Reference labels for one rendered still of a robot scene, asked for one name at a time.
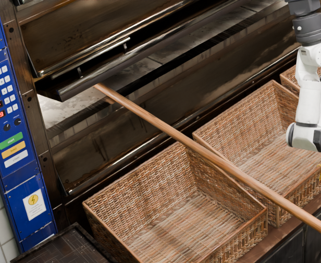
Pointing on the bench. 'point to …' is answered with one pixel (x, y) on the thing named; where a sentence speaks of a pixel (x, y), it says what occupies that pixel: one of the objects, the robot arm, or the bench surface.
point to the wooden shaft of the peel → (318, 225)
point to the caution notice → (34, 204)
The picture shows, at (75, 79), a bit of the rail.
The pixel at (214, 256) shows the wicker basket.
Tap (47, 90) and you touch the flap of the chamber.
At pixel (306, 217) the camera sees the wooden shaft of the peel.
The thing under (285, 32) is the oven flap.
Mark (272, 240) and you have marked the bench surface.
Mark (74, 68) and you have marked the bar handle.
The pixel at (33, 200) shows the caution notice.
